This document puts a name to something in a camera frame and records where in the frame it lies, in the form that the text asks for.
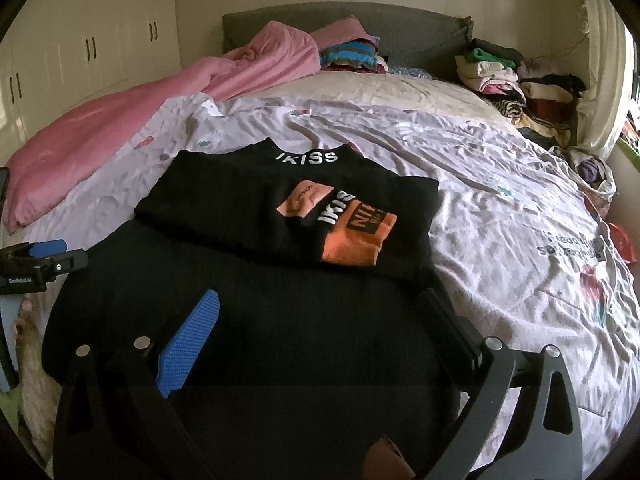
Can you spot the black sweater with orange cuffs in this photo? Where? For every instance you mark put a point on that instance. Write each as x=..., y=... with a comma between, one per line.
x=240, y=220

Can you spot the red cloth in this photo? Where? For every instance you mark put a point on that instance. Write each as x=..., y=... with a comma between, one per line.
x=621, y=242

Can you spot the light green cloth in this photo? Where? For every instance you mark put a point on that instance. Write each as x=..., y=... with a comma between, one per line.
x=9, y=410

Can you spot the pink blanket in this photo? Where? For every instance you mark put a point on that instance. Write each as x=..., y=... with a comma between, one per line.
x=130, y=120

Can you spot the grey headboard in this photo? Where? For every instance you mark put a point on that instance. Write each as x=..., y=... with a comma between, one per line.
x=415, y=30

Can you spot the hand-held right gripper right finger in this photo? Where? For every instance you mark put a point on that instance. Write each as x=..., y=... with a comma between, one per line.
x=450, y=335

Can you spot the cream wardrobe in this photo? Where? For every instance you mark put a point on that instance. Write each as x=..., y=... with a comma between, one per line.
x=75, y=25

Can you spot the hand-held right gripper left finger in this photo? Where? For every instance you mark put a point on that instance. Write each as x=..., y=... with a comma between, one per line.
x=187, y=345

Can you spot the clothes on windowsill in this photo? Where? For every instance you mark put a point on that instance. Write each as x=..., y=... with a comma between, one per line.
x=631, y=132

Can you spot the stack of striped folded clothes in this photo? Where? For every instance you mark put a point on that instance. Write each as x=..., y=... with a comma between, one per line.
x=350, y=56

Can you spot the brown cloth piece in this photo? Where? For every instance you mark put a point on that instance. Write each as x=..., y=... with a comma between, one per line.
x=387, y=460

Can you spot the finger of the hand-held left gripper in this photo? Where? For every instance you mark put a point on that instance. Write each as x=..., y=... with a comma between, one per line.
x=47, y=248
x=67, y=261

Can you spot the cream curtain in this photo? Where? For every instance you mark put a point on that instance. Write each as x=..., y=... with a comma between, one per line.
x=602, y=60

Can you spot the beige bed sheet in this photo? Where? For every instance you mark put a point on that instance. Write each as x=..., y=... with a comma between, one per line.
x=400, y=92

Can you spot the pile of folded clothes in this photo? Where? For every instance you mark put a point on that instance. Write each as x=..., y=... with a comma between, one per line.
x=515, y=90

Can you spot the purple cloth bundle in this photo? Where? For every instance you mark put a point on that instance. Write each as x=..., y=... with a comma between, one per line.
x=592, y=170

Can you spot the blue patterned cloth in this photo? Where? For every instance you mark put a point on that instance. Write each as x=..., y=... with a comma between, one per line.
x=407, y=71

